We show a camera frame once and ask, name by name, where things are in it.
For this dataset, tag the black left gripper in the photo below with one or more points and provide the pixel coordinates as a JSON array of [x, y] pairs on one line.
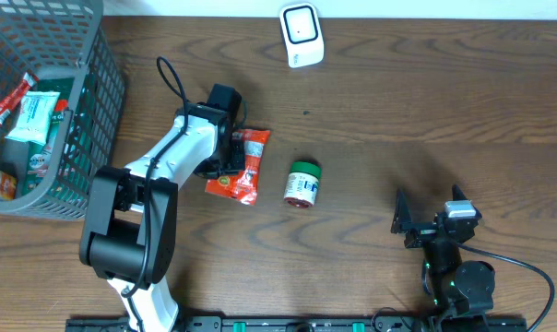
[[214, 171]]

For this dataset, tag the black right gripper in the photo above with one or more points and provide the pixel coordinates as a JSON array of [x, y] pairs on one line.
[[422, 231]]

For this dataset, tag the green lid spice jar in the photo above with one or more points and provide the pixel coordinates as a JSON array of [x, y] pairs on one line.
[[302, 184]]

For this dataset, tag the mint green wipes pack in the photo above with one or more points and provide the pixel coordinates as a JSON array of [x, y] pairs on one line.
[[34, 119]]

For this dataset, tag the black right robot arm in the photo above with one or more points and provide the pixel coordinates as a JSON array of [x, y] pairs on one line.
[[460, 288]]

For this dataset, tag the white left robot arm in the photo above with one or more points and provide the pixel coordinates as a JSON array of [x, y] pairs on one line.
[[128, 236]]

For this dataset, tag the white barcode scanner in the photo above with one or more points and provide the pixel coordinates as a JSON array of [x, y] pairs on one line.
[[302, 35]]

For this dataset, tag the green product pouch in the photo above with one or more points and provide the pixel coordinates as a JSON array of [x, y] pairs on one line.
[[40, 155]]

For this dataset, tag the grey plastic mesh basket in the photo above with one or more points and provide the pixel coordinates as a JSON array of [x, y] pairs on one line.
[[55, 39]]

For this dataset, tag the red sachet stick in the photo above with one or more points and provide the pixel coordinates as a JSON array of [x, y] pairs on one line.
[[11, 100]]

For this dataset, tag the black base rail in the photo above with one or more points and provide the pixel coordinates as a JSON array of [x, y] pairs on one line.
[[384, 323]]

